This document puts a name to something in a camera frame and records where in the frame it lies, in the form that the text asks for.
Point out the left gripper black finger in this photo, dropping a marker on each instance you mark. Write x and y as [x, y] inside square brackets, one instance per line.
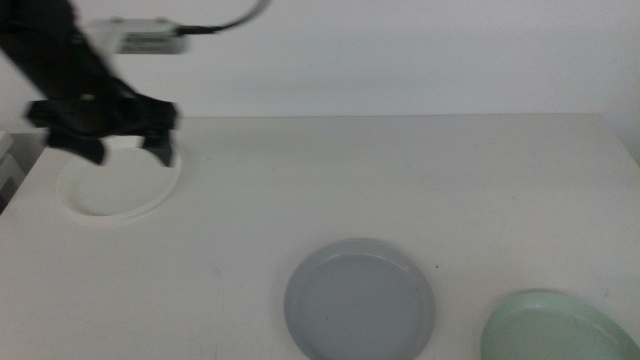
[161, 147]
[77, 145]

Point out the grey white wrist camera box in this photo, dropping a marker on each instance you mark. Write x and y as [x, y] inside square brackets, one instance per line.
[142, 36]

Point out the pale green shallow bowl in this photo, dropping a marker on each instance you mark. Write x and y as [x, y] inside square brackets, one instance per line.
[550, 332]

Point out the grey shallow bowl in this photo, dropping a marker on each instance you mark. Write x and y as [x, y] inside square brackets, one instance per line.
[357, 302]

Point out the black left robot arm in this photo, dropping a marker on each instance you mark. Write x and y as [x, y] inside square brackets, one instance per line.
[47, 47]

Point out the white shallow bowl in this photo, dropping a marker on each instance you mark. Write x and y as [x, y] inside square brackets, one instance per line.
[117, 190]

